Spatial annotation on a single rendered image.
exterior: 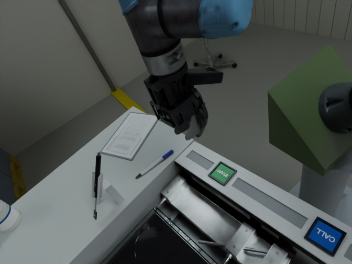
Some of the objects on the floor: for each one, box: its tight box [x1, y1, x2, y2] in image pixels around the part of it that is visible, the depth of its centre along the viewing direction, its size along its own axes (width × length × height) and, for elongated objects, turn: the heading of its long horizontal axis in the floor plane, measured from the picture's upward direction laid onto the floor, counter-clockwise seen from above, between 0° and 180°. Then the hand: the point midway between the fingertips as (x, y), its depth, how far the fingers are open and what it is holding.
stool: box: [193, 38, 237, 69], centre depth 252 cm, size 51×53×56 cm
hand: (198, 131), depth 59 cm, fingers closed
